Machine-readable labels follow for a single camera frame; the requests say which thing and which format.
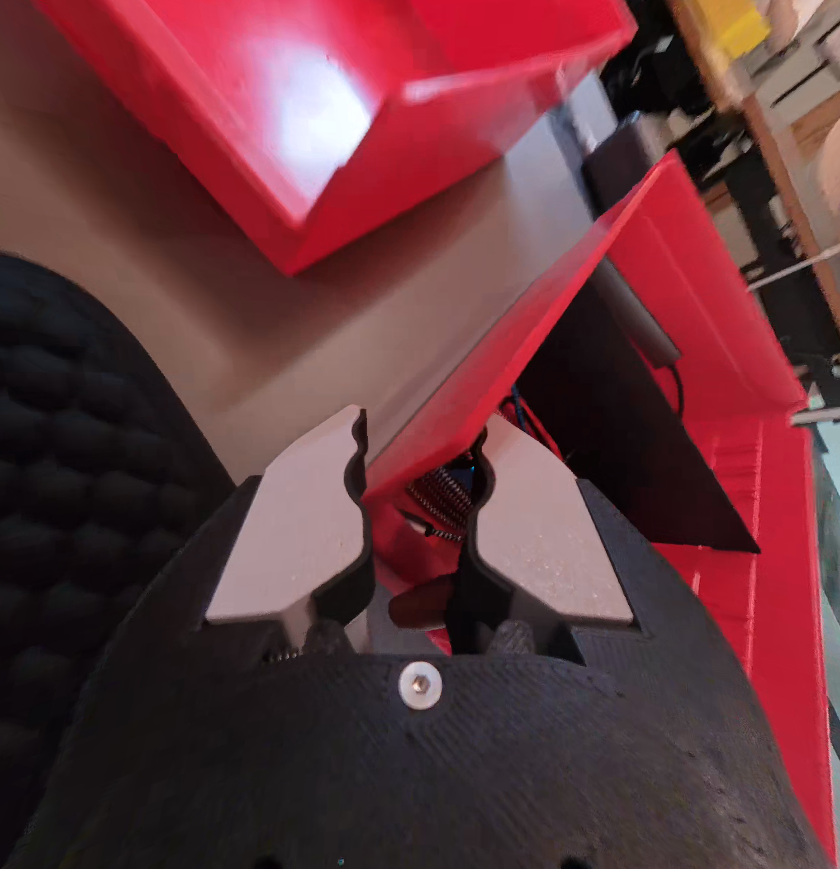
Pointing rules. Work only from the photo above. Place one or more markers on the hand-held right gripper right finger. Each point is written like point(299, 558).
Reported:
point(549, 543)

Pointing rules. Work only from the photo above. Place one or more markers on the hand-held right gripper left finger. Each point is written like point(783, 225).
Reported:
point(291, 536)

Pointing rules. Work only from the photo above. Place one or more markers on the red plastic bin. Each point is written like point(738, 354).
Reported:
point(426, 136)
point(745, 489)

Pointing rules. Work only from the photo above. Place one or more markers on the grey usb hub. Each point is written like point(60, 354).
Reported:
point(640, 316)

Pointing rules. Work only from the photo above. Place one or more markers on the person's right hand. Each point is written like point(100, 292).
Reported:
point(423, 604)

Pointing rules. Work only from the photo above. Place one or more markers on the black honeycomb cushion pad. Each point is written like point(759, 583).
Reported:
point(67, 475)

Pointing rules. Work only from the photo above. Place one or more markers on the grey box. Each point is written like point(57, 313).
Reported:
point(627, 170)

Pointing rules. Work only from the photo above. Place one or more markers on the yellow bin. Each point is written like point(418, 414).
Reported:
point(732, 24)

